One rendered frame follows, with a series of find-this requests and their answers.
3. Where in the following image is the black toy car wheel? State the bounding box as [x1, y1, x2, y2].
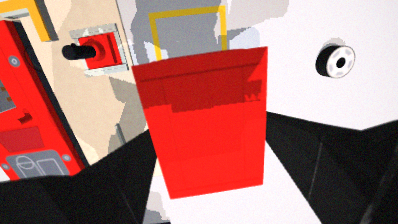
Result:
[315, 45, 356, 78]

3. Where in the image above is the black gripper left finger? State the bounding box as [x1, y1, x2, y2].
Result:
[0, 129, 157, 224]

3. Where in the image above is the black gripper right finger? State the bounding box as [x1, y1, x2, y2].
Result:
[265, 111, 398, 224]

